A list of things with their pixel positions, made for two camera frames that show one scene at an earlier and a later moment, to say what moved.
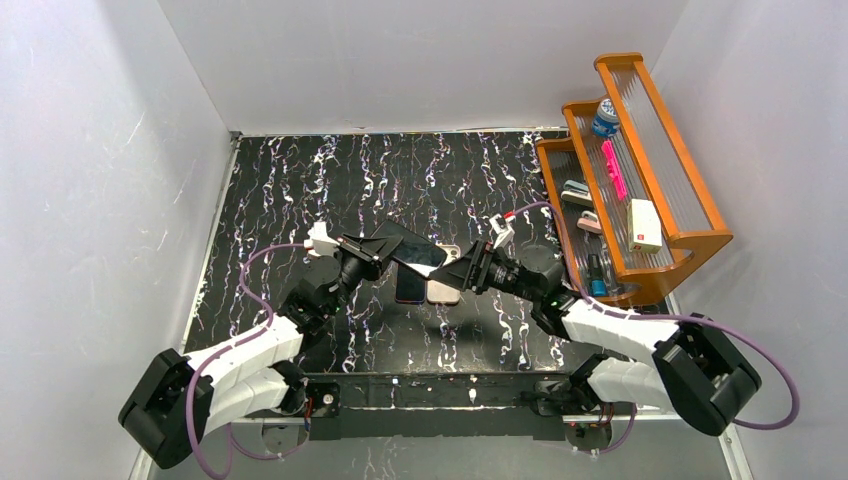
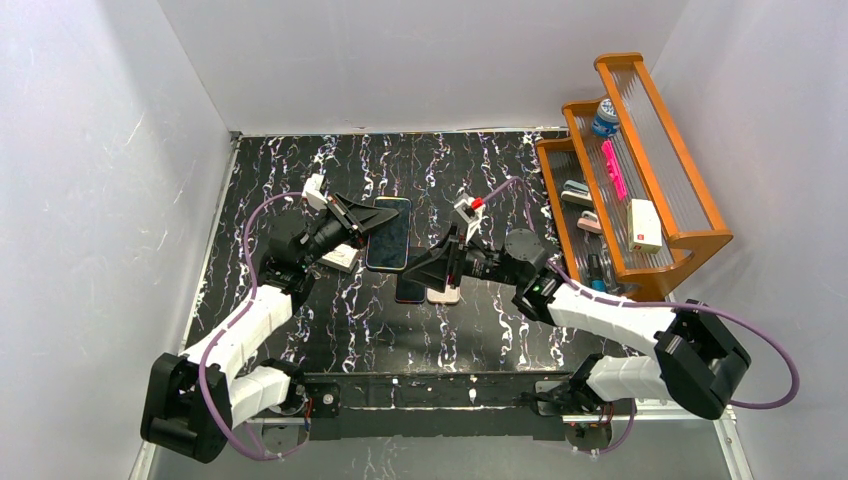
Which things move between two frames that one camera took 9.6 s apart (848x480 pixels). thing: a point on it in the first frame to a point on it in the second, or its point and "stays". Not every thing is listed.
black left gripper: [361, 257] to [350, 220]
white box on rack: [644, 230] stays
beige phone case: [441, 293] stays
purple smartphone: [410, 286] stays
